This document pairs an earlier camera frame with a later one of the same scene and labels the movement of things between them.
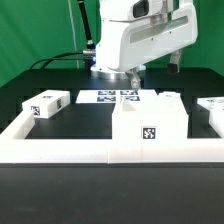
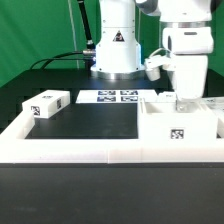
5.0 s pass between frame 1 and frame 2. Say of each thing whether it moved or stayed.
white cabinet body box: moved
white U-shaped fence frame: stayed
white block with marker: stayed
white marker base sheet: stayed
